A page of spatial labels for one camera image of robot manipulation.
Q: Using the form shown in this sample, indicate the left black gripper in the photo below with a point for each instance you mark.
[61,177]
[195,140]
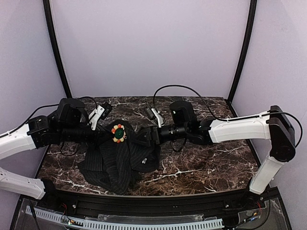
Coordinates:
[101,135]

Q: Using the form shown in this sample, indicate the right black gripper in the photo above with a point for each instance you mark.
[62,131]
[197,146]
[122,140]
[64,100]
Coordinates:
[153,135]

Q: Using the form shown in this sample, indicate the flower brooch green orange yellow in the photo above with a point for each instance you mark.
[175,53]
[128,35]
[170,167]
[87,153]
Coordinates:
[119,133]

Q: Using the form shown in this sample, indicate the black pinstriped shirt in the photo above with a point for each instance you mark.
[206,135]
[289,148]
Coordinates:
[116,166]

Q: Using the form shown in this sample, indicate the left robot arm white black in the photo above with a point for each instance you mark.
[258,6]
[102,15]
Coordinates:
[68,123]

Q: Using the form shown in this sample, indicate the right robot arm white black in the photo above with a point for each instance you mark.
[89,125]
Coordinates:
[270,125]

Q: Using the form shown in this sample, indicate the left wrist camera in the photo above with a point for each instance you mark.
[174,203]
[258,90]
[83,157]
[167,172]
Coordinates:
[100,112]

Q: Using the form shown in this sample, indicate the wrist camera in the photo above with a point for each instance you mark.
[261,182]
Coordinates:
[154,115]
[100,112]

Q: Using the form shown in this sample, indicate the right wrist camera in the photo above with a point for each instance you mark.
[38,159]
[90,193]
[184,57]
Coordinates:
[154,115]

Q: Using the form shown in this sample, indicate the white slotted cable duct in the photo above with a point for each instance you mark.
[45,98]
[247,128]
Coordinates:
[109,222]

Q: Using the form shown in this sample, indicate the left black frame post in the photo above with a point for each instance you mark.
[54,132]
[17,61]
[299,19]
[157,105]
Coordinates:
[55,47]

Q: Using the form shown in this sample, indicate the black frame post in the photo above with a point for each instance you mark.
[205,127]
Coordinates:
[244,50]
[55,47]

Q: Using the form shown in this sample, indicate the right black frame post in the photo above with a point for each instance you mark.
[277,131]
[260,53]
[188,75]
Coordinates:
[244,50]

